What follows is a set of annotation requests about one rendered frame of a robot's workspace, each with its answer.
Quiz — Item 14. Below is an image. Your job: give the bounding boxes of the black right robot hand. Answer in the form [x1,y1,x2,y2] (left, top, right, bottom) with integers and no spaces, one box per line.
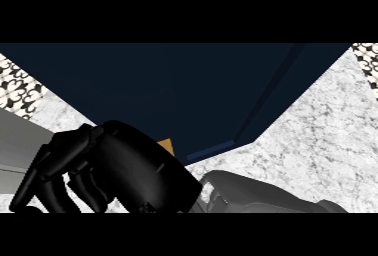
[8,119,206,214]

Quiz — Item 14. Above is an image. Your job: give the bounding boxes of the brown wooden cabinet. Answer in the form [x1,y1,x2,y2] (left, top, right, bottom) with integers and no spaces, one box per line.
[156,137,178,157]

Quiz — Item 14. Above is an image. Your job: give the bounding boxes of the grey appliance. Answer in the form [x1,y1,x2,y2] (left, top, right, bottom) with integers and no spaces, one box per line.
[0,109,57,196]

